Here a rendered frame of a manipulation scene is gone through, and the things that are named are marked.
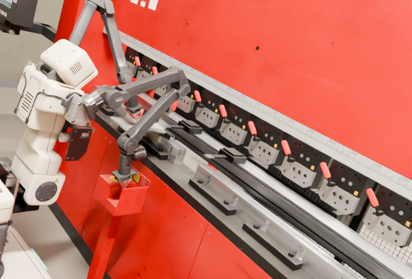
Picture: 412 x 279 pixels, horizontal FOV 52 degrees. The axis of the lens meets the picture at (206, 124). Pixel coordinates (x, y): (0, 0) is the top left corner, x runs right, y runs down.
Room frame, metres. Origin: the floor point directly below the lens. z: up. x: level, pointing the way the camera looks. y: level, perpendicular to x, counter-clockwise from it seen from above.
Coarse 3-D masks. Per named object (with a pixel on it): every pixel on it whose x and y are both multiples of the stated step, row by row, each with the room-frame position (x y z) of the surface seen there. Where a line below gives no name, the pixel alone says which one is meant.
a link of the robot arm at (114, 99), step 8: (160, 72) 1.96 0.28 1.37; (168, 72) 1.96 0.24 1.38; (176, 72) 1.97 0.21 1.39; (136, 80) 1.87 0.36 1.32; (144, 80) 1.87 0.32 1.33; (152, 80) 1.89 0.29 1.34; (160, 80) 1.92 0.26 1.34; (168, 80) 1.95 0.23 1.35; (176, 80) 1.98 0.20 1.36; (184, 80) 2.01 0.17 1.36; (120, 88) 1.79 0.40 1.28; (128, 88) 1.79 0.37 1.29; (136, 88) 1.83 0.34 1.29; (144, 88) 1.86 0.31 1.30; (152, 88) 1.89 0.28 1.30; (176, 88) 2.02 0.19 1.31; (112, 96) 1.72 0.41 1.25; (120, 96) 1.74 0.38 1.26; (128, 96) 1.77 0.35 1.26; (112, 104) 1.72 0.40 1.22; (120, 104) 1.75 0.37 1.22
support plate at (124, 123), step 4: (116, 120) 2.22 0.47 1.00; (120, 120) 2.24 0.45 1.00; (124, 120) 2.26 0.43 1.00; (128, 120) 2.28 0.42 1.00; (132, 120) 2.31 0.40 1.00; (120, 124) 2.16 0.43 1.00; (124, 124) 2.19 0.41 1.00; (128, 124) 2.21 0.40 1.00; (132, 124) 2.23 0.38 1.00; (124, 128) 2.13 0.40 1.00; (128, 128) 2.15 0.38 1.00; (148, 132) 2.22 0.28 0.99; (152, 132) 2.24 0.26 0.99; (156, 132) 2.26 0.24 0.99; (160, 132) 2.28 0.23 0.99; (164, 132) 2.30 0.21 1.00
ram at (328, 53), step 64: (128, 0) 2.79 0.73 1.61; (192, 0) 2.35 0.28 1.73; (256, 0) 2.04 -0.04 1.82; (320, 0) 1.80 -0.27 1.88; (384, 0) 1.62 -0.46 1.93; (192, 64) 2.24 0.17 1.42; (256, 64) 1.94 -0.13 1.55; (320, 64) 1.72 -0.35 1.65; (384, 64) 1.55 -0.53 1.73; (320, 128) 1.65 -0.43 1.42; (384, 128) 1.48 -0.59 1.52
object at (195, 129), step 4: (184, 120) 2.55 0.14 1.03; (188, 120) 2.58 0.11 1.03; (168, 124) 2.45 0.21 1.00; (180, 124) 2.54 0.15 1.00; (184, 124) 2.51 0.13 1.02; (188, 124) 2.50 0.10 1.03; (192, 124) 2.51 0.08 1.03; (196, 124) 2.55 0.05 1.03; (176, 128) 2.45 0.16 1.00; (180, 128) 2.48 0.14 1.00; (184, 128) 2.50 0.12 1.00; (188, 128) 2.48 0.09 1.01; (192, 128) 2.48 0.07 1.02; (196, 128) 2.51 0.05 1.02; (200, 128) 2.54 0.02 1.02; (188, 132) 2.47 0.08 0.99; (192, 132) 2.49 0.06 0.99; (196, 132) 2.52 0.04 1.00; (200, 132) 2.54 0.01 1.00
